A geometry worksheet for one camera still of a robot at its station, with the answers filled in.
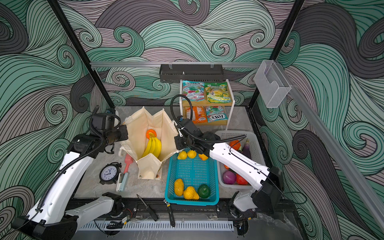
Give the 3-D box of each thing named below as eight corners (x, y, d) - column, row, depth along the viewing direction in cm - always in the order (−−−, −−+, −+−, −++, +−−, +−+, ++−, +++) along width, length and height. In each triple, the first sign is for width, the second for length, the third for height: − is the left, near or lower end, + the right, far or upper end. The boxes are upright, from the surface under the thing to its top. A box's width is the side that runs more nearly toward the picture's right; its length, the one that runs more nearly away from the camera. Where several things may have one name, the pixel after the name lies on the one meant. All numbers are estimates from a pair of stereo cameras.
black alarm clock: (97, 184, 83) (95, 182, 80) (105, 164, 90) (103, 162, 88) (116, 184, 83) (114, 182, 80) (122, 164, 90) (121, 162, 88)
